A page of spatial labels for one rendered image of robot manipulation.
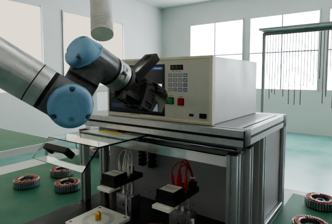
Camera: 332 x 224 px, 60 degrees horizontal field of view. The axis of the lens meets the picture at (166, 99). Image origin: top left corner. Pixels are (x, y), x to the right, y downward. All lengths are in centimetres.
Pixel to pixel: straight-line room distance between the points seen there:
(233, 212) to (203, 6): 760
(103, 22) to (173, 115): 132
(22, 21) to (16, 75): 546
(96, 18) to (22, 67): 165
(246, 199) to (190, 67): 42
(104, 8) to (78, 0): 458
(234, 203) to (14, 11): 549
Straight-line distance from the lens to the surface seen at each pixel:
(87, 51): 63
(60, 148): 86
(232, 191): 82
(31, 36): 602
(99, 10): 219
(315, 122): 716
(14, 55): 54
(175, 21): 862
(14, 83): 53
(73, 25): 657
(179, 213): 98
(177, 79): 90
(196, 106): 87
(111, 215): 108
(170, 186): 92
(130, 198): 110
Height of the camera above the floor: 125
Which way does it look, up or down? 4 degrees down
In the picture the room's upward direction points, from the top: straight up
